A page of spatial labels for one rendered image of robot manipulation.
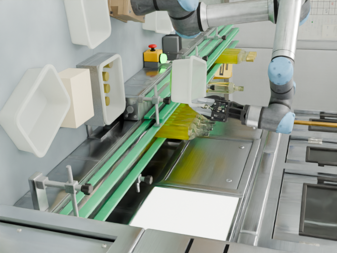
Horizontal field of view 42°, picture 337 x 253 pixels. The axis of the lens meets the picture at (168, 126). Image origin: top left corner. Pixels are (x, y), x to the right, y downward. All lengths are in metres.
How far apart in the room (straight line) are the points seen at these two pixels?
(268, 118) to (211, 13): 0.52
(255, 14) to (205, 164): 0.61
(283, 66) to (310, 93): 6.48
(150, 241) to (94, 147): 0.78
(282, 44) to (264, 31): 6.18
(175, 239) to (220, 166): 0.97
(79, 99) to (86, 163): 0.21
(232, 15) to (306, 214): 0.78
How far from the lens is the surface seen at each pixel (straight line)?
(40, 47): 1.36
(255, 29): 7.67
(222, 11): 1.77
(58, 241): 0.87
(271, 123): 1.49
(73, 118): 1.39
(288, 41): 1.49
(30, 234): 0.90
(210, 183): 1.64
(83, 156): 1.50
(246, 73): 7.88
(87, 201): 1.29
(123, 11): 1.72
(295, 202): 1.64
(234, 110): 1.51
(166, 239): 0.82
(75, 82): 1.38
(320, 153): 2.00
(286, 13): 1.56
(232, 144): 1.93
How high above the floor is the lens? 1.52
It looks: 18 degrees down
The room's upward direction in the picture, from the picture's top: 95 degrees clockwise
